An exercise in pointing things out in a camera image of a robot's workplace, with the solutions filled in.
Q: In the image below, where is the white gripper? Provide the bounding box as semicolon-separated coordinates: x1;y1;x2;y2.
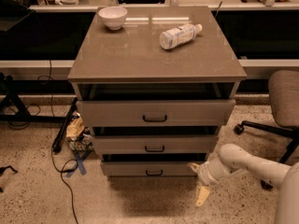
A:
188;161;217;207

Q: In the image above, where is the grey bottom drawer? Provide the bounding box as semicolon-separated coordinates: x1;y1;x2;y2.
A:
101;161;195;177

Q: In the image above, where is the grey drawer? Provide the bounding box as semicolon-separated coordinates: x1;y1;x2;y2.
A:
77;100;235;127
101;161;195;177
92;134;218;154

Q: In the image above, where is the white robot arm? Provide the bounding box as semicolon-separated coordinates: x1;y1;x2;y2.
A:
188;144;299;224

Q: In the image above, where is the grey top drawer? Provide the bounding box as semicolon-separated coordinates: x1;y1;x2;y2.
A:
77;100;235;127

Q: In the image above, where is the grey drawer cabinet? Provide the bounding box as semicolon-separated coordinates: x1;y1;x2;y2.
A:
68;7;247;164

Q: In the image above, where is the grey middle drawer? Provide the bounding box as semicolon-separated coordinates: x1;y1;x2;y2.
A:
92;134;218;154

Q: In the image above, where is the blue tape cross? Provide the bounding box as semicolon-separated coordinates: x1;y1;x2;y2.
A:
65;150;91;177

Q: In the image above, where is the grey office chair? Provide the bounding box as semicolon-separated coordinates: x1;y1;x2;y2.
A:
233;69;299;190

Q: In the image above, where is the white plastic bottle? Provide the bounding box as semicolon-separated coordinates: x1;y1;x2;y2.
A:
159;23;203;50

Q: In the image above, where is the black power strip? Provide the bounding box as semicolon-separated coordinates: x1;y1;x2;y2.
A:
51;98;78;153

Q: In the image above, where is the white ceramic bowl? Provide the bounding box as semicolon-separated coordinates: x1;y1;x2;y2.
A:
98;7;128;30

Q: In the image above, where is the black clip on floor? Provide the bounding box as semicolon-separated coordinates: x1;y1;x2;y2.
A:
0;165;18;193

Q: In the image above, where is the black floor cable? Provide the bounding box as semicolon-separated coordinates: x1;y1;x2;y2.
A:
50;147;80;224

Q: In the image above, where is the black desk leg frame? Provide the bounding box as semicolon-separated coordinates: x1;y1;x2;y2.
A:
0;73;65;123

